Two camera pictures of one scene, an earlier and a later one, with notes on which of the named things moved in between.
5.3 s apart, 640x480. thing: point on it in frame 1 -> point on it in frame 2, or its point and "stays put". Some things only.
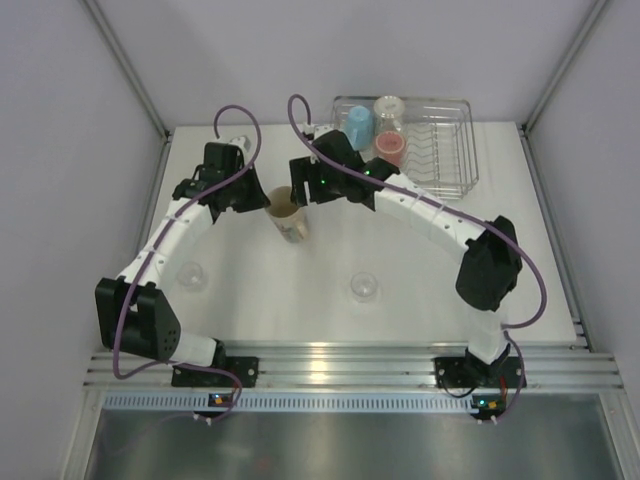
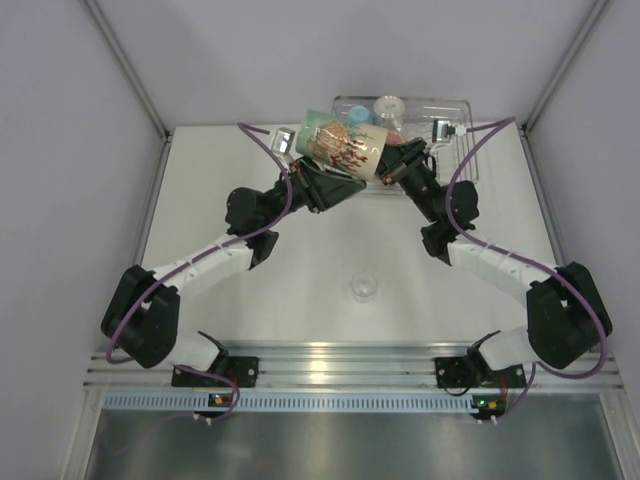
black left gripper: (258, 199) -> (319, 188)
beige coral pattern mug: (290, 220) -> (354, 148)
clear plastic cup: (364, 286) stays put
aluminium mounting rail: (361, 365) stays put
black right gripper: (300, 172) -> (399, 161)
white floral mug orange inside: (389, 113) stays put
